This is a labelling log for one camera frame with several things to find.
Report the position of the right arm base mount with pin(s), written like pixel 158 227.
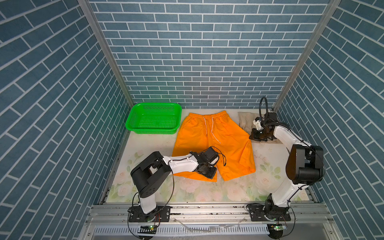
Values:
pixel 262 213

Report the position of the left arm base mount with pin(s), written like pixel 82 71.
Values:
pixel 159 214

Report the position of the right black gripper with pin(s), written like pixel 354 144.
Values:
pixel 252 135

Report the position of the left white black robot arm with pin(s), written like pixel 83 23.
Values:
pixel 149 175

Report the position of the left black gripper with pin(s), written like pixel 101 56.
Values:
pixel 212 174

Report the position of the right aluminium corner post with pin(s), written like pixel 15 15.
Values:
pixel 318 30

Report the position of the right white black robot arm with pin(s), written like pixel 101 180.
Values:
pixel 304 167

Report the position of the orange shorts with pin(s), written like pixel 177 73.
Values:
pixel 199 132

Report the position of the beige drawstring shorts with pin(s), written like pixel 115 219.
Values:
pixel 246 120

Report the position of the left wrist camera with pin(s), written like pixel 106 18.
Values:
pixel 209 156

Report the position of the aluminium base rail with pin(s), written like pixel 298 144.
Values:
pixel 309 221

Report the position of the green plastic basket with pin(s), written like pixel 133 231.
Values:
pixel 154 118

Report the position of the left aluminium corner post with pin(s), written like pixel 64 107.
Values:
pixel 93 22

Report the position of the aluminium corner post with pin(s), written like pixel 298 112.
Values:
pixel 318 30
pixel 93 22

